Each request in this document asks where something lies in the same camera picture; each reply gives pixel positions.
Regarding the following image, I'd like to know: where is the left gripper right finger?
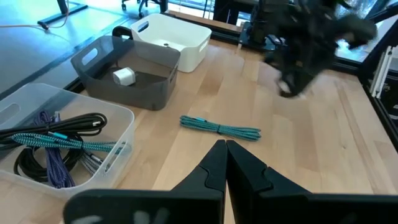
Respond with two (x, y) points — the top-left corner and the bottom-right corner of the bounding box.
(226, 139), (398, 224)

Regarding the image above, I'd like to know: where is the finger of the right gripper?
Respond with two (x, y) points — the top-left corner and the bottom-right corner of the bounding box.
(278, 74), (296, 99)
(295, 73), (314, 98)

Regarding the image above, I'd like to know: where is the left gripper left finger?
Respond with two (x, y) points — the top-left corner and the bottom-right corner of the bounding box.
(63, 139), (227, 224)

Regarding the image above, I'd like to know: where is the teal braided cable bundle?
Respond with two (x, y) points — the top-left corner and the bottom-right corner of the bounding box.
(179, 114), (262, 142)
(11, 132), (127, 154)

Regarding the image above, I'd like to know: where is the grey braided cable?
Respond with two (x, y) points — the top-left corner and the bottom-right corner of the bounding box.
(77, 151), (109, 175)

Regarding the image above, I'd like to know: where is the purple braided cable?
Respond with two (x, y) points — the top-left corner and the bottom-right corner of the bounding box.
(33, 109), (77, 189)

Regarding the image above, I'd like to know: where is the black straight-bundled cable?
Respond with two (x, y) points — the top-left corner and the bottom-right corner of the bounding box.
(0, 112), (108, 147)

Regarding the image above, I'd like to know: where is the white charger cube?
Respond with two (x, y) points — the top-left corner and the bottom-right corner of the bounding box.
(112, 67), (137, 87)

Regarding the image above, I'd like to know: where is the clear plastic bin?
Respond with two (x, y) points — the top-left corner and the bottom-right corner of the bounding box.
(0, 82), (136, 200)

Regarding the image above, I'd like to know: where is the white plastic bin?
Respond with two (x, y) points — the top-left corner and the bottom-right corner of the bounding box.
(130, 12), (213, 73)

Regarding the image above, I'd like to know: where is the grey translucent plastic bin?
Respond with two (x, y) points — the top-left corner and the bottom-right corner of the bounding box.
(70, 35), (181, 111)

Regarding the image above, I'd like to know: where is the black office chair base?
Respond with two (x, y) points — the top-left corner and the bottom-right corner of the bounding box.
(121, 0), (169, 18)

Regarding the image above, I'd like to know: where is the black floor stand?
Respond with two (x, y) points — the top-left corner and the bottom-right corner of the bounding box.
(37, 0), (88, 27)

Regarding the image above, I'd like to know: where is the silver aluminium bracket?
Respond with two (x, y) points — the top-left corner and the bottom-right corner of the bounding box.
(369, 45), (394, 99)

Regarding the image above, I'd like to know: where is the orange floor cable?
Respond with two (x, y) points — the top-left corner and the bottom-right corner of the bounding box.
(0, 9), (69, 32)

